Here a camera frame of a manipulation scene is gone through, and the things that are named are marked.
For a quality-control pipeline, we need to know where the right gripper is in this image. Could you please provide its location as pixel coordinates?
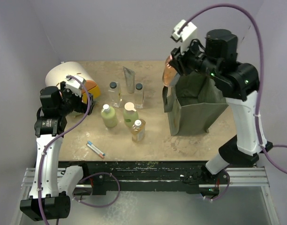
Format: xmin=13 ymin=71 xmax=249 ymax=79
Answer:
xmin=170 ymin=35 xmax=221 ymax=80

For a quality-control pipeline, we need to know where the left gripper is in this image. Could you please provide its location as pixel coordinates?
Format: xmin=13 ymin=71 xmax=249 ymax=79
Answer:
xmin=58 ymin=82 xmax=95 ymax=116

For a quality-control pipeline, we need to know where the orange bottle pink cap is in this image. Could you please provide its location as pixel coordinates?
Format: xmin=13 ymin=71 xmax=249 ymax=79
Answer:
xmin=162 ymin=55 xmax=179 ymax=87

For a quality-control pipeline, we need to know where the green canvas bag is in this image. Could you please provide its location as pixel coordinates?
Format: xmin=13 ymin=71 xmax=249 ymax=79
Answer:
xmin=162 ymin=72 xmax=228 ymax=136

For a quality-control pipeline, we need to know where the clear bottle dark label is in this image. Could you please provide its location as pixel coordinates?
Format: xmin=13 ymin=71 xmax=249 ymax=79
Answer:
xmin=134 ymin=83 xmax=144 ymax=109

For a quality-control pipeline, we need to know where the amber bottle white cap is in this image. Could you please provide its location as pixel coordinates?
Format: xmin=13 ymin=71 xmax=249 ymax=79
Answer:
xmin=131 ymin=119 xmax=146 ymax=143

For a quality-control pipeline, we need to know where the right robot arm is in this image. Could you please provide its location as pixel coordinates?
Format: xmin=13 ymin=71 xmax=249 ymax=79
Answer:
xmin=169 ymin=29 xmax=272 ymax=183

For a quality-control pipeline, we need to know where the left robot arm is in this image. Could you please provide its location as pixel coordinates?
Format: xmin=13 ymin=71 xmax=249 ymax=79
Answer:
xmin=20 ymin=86 xmax=95 ymax=221

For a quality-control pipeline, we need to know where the green pump bottle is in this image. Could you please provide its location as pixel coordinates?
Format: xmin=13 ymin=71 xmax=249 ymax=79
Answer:
xmin=101 ymin=104 xmax=118 ymax=128

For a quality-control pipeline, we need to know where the clear bottle yellow label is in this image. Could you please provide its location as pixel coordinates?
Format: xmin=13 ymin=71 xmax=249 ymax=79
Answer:
xmin=109 ymin=82 xmax=122 ymax=108

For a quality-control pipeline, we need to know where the green bottle beige cap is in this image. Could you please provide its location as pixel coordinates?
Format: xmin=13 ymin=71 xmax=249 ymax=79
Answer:
xmin=123 ymin=102 xmax=139 ymax=128

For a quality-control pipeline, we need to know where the blue capped pen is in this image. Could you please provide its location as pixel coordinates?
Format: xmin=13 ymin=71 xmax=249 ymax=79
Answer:
xmin=87 ymin=141 xmax=105 ymax=157

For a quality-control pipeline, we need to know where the orange capped pen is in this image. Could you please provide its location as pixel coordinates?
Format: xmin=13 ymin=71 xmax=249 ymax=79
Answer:
xmin=86 ymin=143 xmax=104 ymax=159

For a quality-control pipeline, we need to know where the white round drawer box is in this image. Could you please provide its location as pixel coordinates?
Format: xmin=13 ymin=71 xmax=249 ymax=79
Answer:
xmin=44 ymin=61 xmax=101 ymax=118

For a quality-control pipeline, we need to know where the silver squeeze tube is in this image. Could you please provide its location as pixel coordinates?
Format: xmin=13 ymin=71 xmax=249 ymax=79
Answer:
xmin=123 ymin=67 xmax=135 ymax=94

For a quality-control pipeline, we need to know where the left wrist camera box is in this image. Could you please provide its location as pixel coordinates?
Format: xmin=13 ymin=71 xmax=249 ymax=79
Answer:
xmin=65 ymin=75 xmax=86 ymax=97

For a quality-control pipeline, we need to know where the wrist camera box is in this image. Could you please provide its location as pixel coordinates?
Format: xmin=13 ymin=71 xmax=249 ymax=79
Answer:
xmin=65 ymin=75 xmax=86 ymax=97
xmin=170 ymin=20 xmax=198 ymax=55

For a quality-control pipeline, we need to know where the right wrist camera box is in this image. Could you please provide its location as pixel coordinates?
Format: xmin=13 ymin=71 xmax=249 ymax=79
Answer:
xmin=170 ymin=20 xmax=198 ymax=55

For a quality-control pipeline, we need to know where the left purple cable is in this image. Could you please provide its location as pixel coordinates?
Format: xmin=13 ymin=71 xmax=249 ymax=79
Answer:
xmin=39 ymin=75 xmax=91 ymax=225

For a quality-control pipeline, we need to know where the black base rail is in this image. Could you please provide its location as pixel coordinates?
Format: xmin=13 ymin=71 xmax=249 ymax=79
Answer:
xmin=56 ymin=160 xmax=230 ymax=196

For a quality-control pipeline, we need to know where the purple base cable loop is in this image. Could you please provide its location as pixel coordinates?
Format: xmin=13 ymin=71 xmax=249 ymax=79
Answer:
xmin=73 ymin=172 xmax=121 ymax=208

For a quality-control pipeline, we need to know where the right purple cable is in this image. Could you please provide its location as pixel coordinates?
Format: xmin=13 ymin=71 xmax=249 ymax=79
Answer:
xmin=178 ymin=3 xmax=287 ymax=203

